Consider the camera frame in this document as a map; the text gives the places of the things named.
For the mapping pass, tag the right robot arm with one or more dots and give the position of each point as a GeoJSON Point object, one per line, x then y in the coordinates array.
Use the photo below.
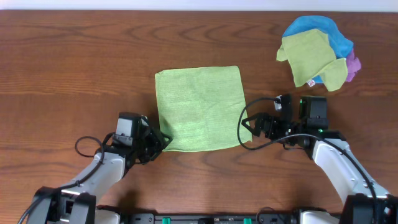
{"type": "Point", "coordinates": [364, 200]}

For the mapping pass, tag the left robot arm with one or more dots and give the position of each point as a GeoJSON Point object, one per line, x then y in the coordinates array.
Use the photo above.
{"type": "Point", "coordinates": [77, 201]}

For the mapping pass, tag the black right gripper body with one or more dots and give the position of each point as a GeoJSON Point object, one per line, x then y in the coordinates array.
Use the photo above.
{"type": "Point", "coordinates": [278, 129]}

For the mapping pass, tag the purple cloth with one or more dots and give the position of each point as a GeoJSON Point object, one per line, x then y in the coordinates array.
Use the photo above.
{"type": "Point", "coordinates": [353, 66]}

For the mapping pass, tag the olive green cloth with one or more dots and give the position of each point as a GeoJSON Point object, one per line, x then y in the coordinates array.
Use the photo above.
{"type": "Point", "coordinates": [309, 55]}

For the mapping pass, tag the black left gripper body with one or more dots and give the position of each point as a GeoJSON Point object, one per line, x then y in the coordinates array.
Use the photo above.
{"type": "Point", "coordinates": [152, 141]}

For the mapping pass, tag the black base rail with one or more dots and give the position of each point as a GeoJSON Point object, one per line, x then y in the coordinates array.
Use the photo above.
{"type": "Point", "coordinates": [262, 218]}

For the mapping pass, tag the blue cloth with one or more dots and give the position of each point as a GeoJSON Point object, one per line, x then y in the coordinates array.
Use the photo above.
{"type": "Point", "coordinates": [338, 42]}

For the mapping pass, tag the light green microfiber cloth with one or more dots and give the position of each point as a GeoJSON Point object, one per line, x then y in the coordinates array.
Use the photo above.
{"type": "Point", "coordinates": [200, 108]}

